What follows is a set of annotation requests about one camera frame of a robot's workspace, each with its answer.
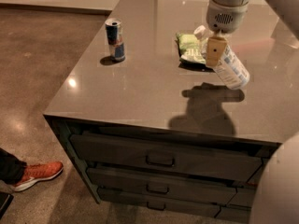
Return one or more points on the green chip bag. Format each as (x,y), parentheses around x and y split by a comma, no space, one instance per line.
(191,49)

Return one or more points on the middle grey drawer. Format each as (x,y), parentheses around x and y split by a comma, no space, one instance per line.
(168,186)

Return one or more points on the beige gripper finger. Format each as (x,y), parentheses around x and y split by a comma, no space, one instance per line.
(215,47)

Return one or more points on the dark object on floor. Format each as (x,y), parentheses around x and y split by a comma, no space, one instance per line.
(5,201)

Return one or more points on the black trouser leg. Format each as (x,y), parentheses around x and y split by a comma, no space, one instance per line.
(11,168)

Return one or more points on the top grey drawer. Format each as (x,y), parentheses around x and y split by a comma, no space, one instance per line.
(168,157)

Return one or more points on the bottom grey drawer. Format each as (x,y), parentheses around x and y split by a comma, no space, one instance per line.
(159,203)

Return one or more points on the grey drawer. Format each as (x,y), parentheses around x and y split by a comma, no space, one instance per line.
(168,186)
(159,203)
(168,157)

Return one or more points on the orange sneaker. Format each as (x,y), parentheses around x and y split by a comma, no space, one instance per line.
(36,173)

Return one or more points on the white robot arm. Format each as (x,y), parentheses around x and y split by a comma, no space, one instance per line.
(288,13)

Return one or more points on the blue silver energy drink can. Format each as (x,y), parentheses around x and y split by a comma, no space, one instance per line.
(115,39)

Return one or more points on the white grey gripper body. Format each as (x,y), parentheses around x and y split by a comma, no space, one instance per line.
(224,17)

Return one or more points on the clear plastic water bottle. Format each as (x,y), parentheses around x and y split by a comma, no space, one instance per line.
(229,69)

